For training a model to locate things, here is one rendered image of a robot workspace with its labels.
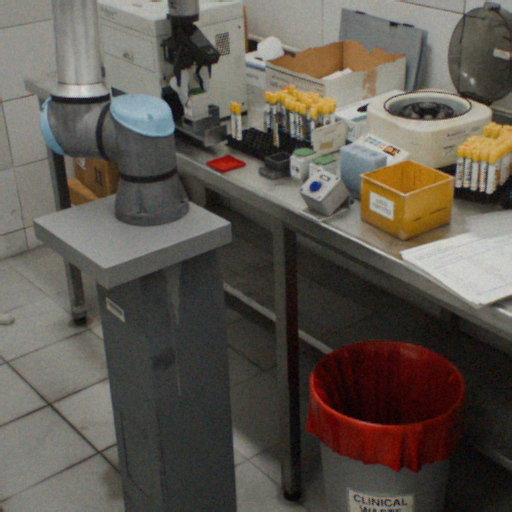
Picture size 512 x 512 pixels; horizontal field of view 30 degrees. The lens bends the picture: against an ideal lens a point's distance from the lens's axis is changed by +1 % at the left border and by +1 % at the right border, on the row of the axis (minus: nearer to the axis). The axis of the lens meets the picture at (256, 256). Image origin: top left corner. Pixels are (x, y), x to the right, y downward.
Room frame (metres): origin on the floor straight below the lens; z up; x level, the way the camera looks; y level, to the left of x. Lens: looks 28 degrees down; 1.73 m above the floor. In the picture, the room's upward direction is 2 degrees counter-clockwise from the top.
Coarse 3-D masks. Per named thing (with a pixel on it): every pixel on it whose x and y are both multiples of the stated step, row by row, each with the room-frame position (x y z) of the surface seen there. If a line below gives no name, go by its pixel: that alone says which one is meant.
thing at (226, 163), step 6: (222, 156) 2.12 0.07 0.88; (228, 156) 2.13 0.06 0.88; (210, 162) 2.09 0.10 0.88; (216, 162) 2.10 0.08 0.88; (222, 162) 2.10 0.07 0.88; (228, 162) 2.10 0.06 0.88; (234, 162) 2.09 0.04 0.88; (240, 162) 2.09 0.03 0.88; (216, 168) 2.06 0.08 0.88; (222, 168) 2.06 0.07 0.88; (228, 168) 2.05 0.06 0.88; (234, 168) 2.06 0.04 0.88
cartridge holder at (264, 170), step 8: (280, 152) 2.06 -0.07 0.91; (272, 160) 2.01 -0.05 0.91; (280, 160) 2.06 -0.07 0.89; (288, 160) 2.01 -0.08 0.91; (264, 168) 2.02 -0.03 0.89; (272, 168) 2.01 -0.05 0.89; (280, 168) 2.00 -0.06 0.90; (288, 168) 2.01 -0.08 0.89; (272, 176) 1.98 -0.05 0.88; (280, 176) 2.00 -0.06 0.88
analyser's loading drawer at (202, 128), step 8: (176, 120) 2.30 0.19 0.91; (184, 120) 2.25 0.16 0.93; (192, 120) 2.21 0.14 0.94; (200, 120) 2.22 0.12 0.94; (208, 120) 2.23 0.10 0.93; (176, 128) 2.27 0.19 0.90; (184, 128) 2.24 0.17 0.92; (192, 128) 2.21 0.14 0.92; (200, 128) 2.22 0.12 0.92; (208, 128) 2.23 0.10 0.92; (216, 128) 2.18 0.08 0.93; (224, 128) 2.20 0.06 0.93; (192, 136) 2.21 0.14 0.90; (200, 136) 2.18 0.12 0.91; (208, 136) 2.17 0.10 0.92; (216, 136) 2.18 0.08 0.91; (224, 136) 2.19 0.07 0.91; (208, 144) 2.16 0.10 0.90
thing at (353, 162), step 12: (348, 144) 1.93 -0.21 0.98; (348, 156) 1.89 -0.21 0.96; (360, 156) 1.86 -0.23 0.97; (372, 156) 1.85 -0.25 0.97; (384, 156) 1.85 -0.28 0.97; (348, 168) 1.89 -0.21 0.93; (360, 168) 1.86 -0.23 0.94; (372, 168) 1.84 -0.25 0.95; (348, 180) 1.89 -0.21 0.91; (360, 180) 1.86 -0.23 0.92; (360, 192) 1.86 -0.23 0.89
